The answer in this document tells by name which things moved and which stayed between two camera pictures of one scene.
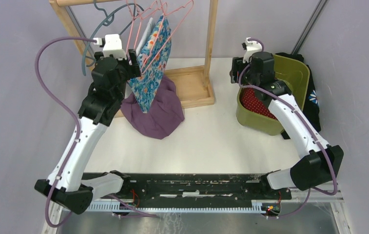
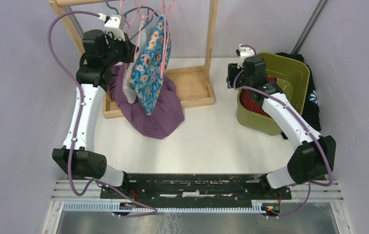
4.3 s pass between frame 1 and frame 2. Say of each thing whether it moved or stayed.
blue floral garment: stayed
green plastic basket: stayed
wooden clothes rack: stayed
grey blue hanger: moved
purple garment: stayed
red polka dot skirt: stayed
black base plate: stayed
